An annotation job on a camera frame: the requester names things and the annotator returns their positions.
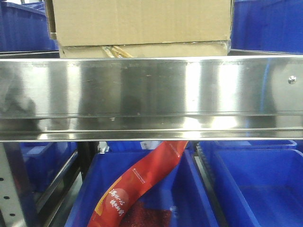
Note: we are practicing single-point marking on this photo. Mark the large plain cardboard box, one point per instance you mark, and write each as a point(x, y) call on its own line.
point(191, 49)

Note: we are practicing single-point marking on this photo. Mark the stainless steel shelf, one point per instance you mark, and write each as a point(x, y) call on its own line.
point(194, 98)

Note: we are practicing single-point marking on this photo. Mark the crumpled clear packing tape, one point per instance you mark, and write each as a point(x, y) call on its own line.
point(113, 51)

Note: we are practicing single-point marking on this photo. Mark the blue plastic bin centre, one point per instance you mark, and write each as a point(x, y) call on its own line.
point(178, 200)

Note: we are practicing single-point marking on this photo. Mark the blue plastic bin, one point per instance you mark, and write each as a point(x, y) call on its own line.
point(256, 187)
point(178, 200)

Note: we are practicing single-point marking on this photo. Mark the red printed snack bag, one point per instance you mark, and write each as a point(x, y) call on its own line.
point(135, 182)

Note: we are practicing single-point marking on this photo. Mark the blue bin lower left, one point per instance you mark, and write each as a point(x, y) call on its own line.
point(43, 161)

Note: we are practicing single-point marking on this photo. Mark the blue plastic bin right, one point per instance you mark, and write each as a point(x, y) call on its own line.
point(256, 187)

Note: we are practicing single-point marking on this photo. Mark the blue bin upper right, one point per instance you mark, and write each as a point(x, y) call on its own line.
point(268, 25)

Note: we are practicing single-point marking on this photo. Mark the blue bin upper left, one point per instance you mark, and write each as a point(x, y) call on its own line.
point(24, 27)

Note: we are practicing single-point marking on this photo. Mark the perforated white shelf post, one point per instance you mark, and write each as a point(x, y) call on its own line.
point(17, 205)

